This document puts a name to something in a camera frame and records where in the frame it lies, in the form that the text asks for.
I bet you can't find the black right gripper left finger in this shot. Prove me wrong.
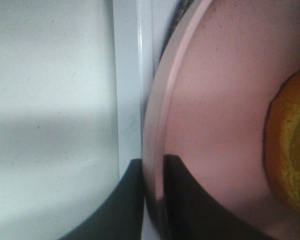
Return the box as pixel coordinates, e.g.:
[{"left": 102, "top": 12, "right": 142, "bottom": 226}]
[{"left": 61, "top": 159, "right": 145, "bottom": 240}]

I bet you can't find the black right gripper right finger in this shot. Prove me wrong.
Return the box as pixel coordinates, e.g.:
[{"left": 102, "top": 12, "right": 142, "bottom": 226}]
[{"left": 163, "top": 154, "right": 270, "bottom": 240}]

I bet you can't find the burger with lettuce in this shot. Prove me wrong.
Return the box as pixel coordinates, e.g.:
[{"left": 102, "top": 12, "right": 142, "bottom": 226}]
[{"left": 264, "top": 71, "right": 300, "bottom": 214}]

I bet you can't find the white microwave oven body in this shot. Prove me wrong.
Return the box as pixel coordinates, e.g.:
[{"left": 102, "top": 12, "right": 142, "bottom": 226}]
[{"left": 109, "top": 0, "right": 191, "bottom": 240}]

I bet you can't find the pink round plate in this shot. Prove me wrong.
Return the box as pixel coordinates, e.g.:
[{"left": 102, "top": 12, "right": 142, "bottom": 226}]
[{"left": 142, "top": 0, "right": 300, "bottom": 240}]

